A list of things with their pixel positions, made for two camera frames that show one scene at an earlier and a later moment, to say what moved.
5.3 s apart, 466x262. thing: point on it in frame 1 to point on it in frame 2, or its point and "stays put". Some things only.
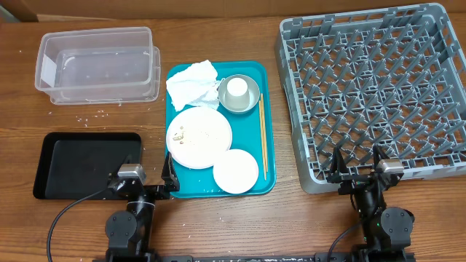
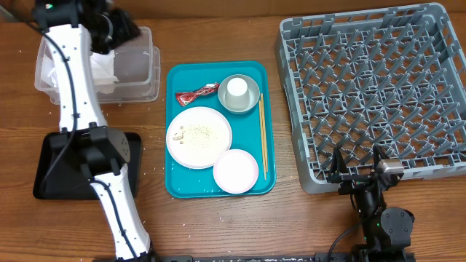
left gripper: (168, 176) to (129, 28)
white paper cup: (237, 97) stays put
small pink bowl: (236, 171) stays put
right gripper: (352, 181) stays put
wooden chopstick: (262, 140) stays put
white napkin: (197, 85) to (103, 69)
